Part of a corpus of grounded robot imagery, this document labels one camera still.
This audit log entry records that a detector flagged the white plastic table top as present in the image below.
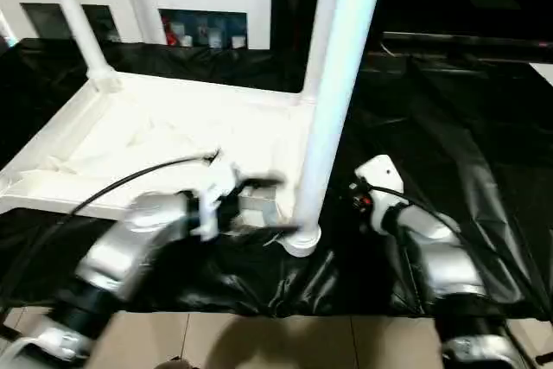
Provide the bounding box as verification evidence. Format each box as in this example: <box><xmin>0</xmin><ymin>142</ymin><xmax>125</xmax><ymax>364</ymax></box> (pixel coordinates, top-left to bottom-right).
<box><xmin>0</xmin><ymin>71</ymin><xmax>322</xmax><ymax>258</ymax></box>

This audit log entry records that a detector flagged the black work mat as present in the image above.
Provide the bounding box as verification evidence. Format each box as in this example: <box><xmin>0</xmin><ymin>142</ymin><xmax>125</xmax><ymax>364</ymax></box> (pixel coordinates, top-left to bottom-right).
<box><xmin>0</xmin><ymin>36</ymin><xmax>553</xmax><ymax>318</ymax></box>

